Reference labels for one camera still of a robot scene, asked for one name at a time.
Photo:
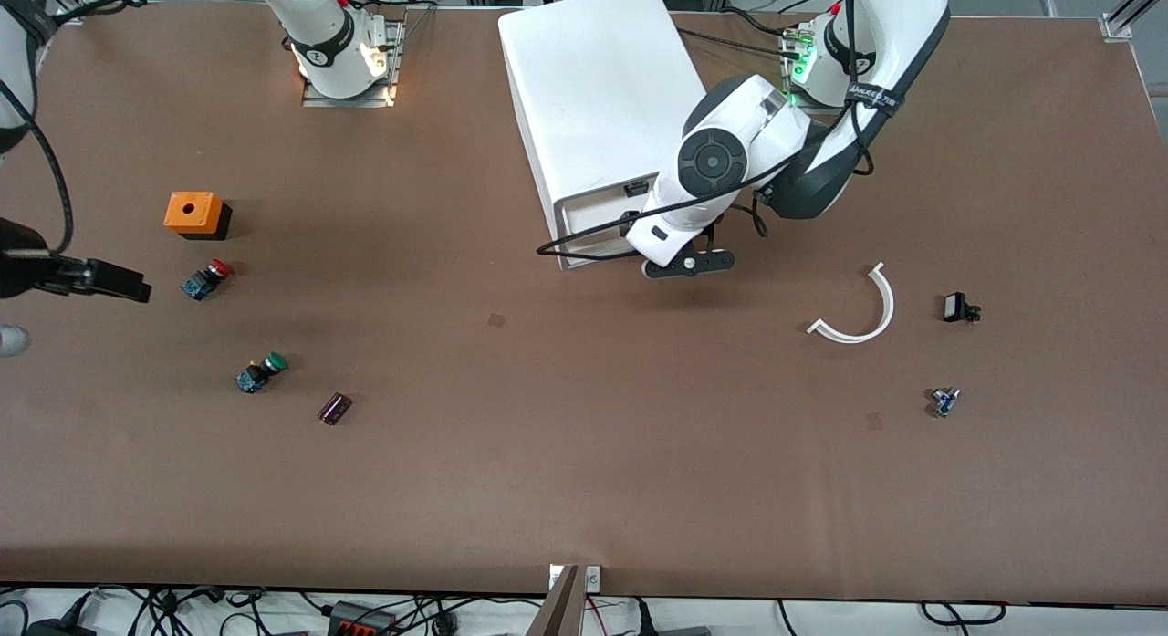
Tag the green push button switch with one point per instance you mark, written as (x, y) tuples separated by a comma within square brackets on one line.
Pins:
[(260, 373)]

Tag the white metal bracket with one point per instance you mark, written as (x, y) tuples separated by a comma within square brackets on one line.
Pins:
[(593, 578)]

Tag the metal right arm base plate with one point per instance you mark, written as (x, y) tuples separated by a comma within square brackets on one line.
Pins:
[(388, 79)]

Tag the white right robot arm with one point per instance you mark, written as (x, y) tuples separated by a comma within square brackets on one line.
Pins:
[(319, 34)]

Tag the red push button switch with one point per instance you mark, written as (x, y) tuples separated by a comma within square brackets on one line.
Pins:
[(205, 280)]

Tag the black plug adapter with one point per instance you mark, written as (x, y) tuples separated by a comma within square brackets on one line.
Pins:
[(55, 629)]

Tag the black power strip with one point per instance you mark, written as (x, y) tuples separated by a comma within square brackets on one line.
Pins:
[(360, 622)]

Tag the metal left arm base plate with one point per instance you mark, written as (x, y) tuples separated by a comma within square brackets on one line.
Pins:
[(790, 88)]

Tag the tan wooden post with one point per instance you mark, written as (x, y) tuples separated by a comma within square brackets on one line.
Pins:
[(561, 609)]

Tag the maroon cylindrical capacitor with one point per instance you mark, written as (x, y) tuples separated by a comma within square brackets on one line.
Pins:
[(334, 409)]

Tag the white drawer cabinet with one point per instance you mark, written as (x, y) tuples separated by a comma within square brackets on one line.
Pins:
[(593, 88)]

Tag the small blue electronic component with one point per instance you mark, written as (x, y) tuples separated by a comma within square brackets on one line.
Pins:
[(943, 401)]

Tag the aluminium frame profile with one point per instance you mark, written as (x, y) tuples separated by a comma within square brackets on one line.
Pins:
[(1127, 20), (73, 6)]

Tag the small black component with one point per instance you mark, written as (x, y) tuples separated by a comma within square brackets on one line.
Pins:
[(954, 307)]

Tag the white curved plastic strip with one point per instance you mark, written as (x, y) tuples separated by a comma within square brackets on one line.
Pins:
[(890, 307)]

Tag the orange box with black base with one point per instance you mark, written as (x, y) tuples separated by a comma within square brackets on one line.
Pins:
[(192, 209)]

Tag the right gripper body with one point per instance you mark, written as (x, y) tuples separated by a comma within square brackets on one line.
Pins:
[(20, 275)]

